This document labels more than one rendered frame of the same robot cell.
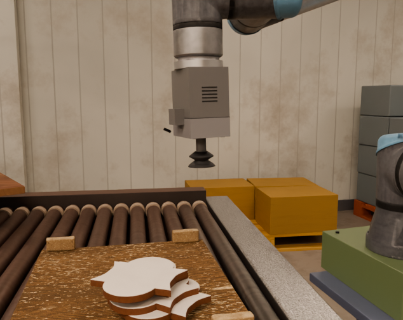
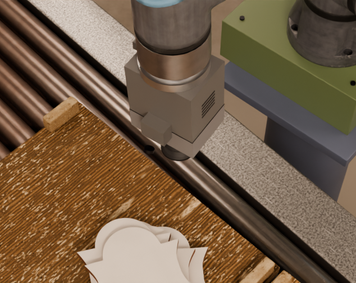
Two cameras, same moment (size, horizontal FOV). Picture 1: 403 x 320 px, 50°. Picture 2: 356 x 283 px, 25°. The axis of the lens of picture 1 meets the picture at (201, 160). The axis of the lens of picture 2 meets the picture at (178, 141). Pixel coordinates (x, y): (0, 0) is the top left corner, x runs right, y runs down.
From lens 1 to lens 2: 0.78 m
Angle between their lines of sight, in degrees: 54
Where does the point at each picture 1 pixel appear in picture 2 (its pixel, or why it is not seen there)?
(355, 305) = (293, 123)
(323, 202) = not seen: outside the picture
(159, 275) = (161, 268)
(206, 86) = (206, 100)
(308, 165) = not seen: outside the picture
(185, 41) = (177, 68)
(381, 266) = (324, 86)
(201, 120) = (201, 135)
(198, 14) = (196, 36)
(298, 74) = not seen: outside the picture
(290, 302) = (256, 183)
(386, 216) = (324, 25)
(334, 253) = (245, 49)
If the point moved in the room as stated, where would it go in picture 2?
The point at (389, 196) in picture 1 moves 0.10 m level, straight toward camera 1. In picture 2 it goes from (331, 7) to (351, 58)
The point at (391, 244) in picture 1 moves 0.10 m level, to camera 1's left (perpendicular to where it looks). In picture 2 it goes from (332, 55) to (281, 84)
